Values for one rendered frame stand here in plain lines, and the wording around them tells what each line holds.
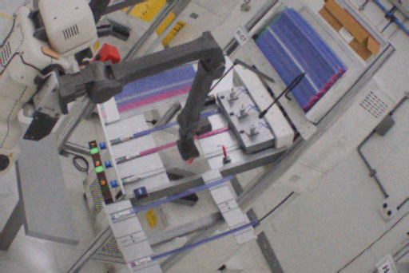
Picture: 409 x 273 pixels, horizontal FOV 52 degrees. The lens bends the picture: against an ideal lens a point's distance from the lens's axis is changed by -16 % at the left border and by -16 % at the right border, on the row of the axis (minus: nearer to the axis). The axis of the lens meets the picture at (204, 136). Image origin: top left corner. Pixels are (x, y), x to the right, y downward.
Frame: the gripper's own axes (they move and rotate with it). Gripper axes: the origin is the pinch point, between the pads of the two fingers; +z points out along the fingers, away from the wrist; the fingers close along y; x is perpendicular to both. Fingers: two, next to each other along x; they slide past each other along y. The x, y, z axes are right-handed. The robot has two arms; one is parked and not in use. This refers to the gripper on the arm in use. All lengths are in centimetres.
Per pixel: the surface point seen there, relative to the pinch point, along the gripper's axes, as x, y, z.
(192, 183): 2.0, -9.1, 2.6
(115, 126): 24.5, 32.4, 1.1
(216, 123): -18.6, 16.3, 1.7
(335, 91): -60, -11, -28
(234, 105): -27.7, 18.0, -4.2
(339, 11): -104, 46, -23
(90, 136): 41, 115, 90
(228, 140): -19.2, 5.2, 1.7
